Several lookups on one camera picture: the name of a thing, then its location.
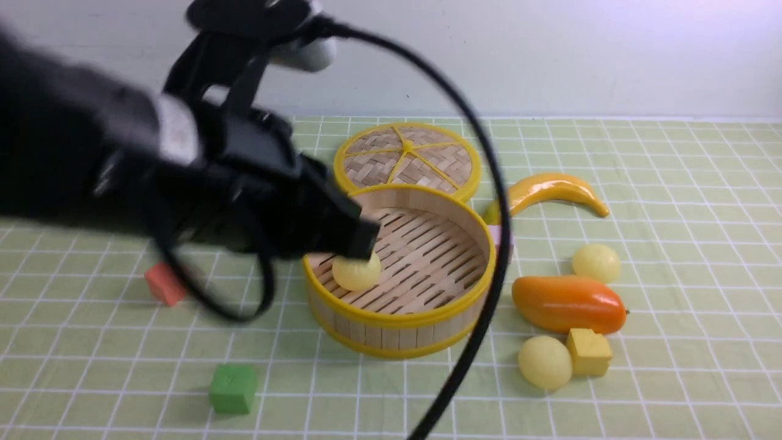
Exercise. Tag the bamboo steamer tray yellow rim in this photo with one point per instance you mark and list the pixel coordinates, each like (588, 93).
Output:
(437, 259)

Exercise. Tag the pink cube block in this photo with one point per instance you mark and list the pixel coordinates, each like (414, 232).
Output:
(495, 232)

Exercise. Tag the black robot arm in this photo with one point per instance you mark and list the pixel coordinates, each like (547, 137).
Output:
(82, 149)

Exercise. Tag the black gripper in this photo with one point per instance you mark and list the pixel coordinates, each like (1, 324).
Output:
(239, 183)

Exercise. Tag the red cube block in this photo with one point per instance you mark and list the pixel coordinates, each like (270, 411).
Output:
(163, 284)

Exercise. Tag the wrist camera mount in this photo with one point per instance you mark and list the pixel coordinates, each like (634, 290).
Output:
(237, 40)

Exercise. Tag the pale yellow bun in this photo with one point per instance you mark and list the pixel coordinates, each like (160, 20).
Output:
(597, 261)
(545, 362)
(356, 275)

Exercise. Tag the green cube block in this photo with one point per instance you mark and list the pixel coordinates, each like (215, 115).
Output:
(233, 389)

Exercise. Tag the yellow toy banana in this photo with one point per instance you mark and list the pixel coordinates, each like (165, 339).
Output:
(545, 187)

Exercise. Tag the green checkered tablecloth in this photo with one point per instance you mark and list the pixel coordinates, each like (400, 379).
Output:
(87, 353)

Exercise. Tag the yellow cube block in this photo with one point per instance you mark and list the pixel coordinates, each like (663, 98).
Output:
(590, 352)

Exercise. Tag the orange toy mango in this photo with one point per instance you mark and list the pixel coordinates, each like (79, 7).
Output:
(560, 303)

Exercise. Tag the woven bamboo steamer lid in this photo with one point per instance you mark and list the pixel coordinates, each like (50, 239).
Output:
(409, 153)

